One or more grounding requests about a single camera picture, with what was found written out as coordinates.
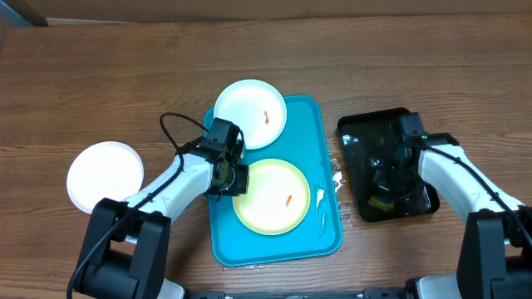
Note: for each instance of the teal plastic tray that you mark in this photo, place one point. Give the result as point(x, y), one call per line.
point(302, 144)

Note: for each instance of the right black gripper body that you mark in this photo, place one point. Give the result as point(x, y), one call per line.
point(401, 183)

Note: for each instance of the light blue plate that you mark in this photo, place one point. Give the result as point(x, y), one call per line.
point(257, 108)

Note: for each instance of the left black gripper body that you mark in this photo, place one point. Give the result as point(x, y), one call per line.
point(235, 181)

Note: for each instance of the black plastic tray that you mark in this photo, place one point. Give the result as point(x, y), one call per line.
point(359, 133)

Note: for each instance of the yellow-green plate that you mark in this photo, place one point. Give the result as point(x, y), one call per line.
point(277, 200)

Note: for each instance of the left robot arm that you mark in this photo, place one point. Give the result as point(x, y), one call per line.
point(124, 251)

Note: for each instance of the green and yellow sponge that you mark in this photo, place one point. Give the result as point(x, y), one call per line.
point(382, 202)

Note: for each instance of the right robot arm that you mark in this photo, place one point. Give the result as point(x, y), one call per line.
point(495, 257)

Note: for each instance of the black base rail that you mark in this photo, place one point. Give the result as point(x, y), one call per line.
point(368, 293)

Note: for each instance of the white pink plate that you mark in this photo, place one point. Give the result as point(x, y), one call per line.
point(108, 169)

